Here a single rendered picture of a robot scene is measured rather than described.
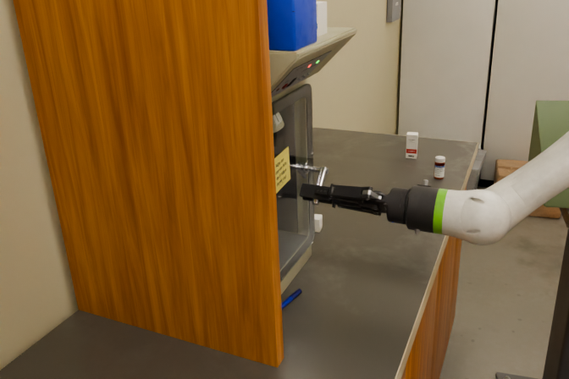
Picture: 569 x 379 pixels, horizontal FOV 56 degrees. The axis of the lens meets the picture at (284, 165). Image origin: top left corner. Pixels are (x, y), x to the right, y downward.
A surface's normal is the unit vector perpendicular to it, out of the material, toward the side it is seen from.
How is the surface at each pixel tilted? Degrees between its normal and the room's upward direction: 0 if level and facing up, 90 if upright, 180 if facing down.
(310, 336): 0
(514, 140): 90
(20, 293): 90
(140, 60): 90
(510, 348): 0
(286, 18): 90
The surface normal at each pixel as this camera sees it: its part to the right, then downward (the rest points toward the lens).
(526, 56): -0.41, 0.34
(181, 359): -0.04, -0.93
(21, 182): 0.91, 0.11
